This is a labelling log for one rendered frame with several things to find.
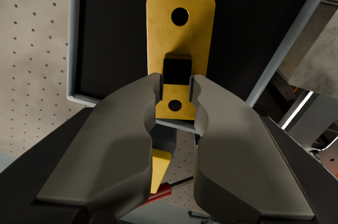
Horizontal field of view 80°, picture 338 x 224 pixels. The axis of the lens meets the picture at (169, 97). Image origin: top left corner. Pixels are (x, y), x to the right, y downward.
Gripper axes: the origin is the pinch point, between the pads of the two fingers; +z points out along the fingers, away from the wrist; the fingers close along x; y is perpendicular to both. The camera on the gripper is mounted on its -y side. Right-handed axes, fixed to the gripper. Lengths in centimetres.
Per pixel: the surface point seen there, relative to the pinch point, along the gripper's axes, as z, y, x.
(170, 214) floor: 118, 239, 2
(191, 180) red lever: 11.0, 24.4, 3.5
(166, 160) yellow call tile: 3.0, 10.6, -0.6
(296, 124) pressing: 19.0, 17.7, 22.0
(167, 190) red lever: 8.0, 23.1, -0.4
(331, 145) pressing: 18.9, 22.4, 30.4
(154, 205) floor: 118, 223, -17
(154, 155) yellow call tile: 3.2, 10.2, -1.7
